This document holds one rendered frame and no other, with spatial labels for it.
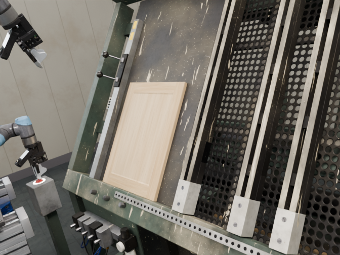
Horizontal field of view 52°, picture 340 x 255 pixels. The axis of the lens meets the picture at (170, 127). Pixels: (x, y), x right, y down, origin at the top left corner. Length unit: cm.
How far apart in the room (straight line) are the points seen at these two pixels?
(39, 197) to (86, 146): 41
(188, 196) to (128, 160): 51
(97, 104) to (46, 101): 291
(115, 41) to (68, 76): 289
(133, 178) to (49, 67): 352
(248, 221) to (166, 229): 39
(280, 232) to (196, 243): 36
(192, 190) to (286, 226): 42
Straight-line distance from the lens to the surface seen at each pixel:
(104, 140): 197
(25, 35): 143
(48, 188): 207
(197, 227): 135
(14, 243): 161
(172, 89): 168
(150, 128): 171
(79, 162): 219
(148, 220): 155
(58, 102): 511
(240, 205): 122
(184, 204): 138
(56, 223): 218
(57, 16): 514
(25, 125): 198
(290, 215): 113
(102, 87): 222
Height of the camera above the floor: 164
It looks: 17 degrees down
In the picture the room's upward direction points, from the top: 12 degrees counter-clockwise
